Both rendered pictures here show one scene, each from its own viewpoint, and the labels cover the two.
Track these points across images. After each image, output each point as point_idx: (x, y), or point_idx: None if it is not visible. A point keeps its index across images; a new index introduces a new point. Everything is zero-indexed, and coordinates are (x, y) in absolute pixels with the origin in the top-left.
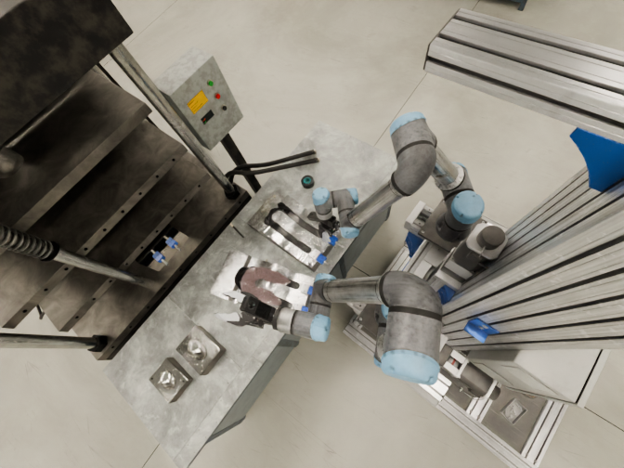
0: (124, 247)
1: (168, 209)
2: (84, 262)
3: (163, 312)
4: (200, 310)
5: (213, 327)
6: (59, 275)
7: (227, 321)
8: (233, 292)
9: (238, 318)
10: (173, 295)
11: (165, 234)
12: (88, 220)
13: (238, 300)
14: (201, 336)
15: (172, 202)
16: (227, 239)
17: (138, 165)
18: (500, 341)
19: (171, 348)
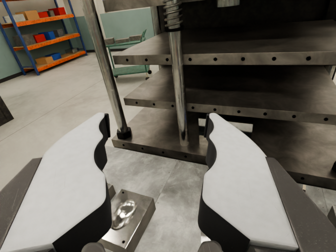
0: (207, 98)
1: (270, 107)
2: (178, 64)
3: (161, 164)
4: (174, 198)
5: (157, 224)
6: (160, 59)
7: (30, 164)
8: (247, 137)
9: (41, 233)
10: (180, 164)
11: (240, 122)
12: (216, 48)
13: (211, 176)
14: (140, 212)
15: (280, 106)
16: None
17: (302, 44)
18: None
19: (125, 187)
